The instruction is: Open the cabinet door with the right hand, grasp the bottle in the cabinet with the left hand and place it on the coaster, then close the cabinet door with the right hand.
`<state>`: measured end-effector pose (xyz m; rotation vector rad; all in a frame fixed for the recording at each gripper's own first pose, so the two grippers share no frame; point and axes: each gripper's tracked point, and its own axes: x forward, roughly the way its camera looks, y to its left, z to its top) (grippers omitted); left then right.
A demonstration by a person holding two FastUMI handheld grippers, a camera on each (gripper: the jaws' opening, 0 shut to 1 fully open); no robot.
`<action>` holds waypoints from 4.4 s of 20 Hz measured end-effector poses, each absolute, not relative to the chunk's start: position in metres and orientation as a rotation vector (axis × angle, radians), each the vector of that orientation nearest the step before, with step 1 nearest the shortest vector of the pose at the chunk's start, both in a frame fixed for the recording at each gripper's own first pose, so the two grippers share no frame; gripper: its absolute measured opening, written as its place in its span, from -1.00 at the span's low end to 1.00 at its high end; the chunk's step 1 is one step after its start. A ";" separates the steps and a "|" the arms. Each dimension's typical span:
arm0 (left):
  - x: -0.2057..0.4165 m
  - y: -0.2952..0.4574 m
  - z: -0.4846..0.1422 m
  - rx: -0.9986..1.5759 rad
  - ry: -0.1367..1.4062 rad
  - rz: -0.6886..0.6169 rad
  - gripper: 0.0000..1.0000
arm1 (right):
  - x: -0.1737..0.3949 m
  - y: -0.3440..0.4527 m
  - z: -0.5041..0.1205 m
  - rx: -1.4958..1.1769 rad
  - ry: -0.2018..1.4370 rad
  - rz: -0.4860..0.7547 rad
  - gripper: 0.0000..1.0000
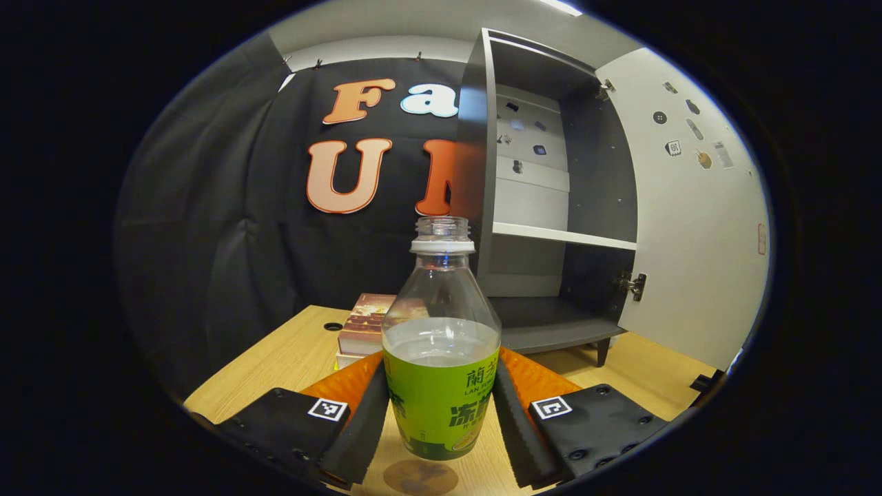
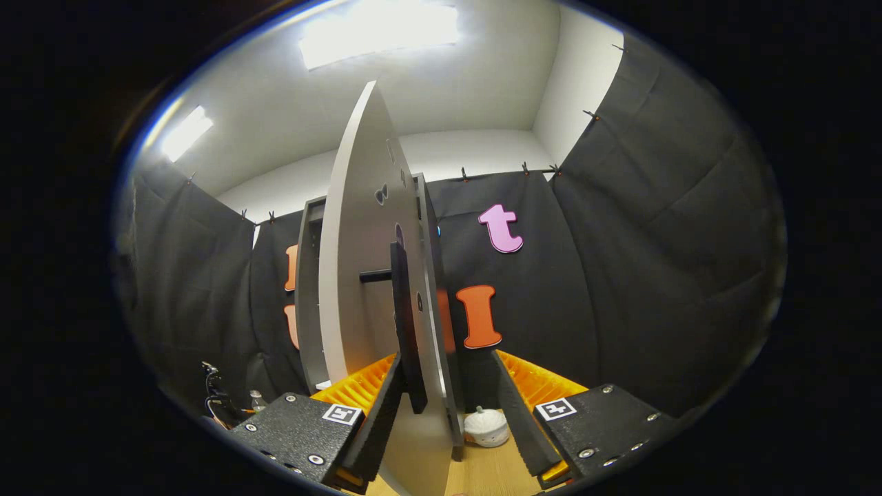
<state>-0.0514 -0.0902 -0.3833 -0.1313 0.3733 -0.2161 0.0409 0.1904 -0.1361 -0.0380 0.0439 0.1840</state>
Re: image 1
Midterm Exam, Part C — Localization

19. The beige cabinet door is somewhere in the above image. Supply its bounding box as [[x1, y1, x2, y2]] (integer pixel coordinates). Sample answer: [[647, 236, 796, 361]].
[[596, 47, 771, 373]]

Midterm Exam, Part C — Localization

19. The white cabinet shelf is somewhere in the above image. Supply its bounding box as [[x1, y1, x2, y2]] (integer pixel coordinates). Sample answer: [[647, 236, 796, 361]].
[[492, 221, 638, 251]]

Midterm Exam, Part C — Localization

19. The dark object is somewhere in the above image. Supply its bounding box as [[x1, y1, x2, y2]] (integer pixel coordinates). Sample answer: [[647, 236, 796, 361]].
[[690, 369, 726, 394]]

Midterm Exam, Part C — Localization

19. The row of black cloth clips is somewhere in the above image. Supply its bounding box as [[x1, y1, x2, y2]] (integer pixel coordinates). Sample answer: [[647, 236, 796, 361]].
[[281, 50, 424, 72]]

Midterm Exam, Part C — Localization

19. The black backdrop cloth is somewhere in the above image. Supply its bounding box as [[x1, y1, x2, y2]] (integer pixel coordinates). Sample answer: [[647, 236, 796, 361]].
[[114, 31, 483, 400]]

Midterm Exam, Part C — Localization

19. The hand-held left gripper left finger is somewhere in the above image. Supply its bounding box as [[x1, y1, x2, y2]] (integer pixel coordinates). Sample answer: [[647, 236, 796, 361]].
[[217, 351, 391, 491]]

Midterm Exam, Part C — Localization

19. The brown round coaster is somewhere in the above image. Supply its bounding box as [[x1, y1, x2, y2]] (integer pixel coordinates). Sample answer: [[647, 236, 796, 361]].
[[383, 459, 460, 496]]

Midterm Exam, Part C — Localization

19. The brown cover book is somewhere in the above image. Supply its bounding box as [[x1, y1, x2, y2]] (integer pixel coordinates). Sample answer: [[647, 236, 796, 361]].
[[338, 293, 398, 357]]

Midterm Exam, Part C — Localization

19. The dark grey cabinet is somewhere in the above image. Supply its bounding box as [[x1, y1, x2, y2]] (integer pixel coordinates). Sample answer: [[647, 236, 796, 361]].
[[451, 28, 648, 368]]

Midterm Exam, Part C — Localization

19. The green label plastic bottle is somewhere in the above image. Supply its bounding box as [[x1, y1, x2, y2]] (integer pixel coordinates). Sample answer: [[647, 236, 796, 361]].
[[381, 216, 502, 462]]

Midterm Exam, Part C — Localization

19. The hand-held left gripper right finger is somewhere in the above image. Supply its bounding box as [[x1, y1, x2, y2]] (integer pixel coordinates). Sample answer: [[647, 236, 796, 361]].
[[491, 347, 669, 491]]

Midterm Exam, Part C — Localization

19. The white cover book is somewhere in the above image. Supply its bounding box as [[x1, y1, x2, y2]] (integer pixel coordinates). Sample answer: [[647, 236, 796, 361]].
[[336, 350, 384, 371]]

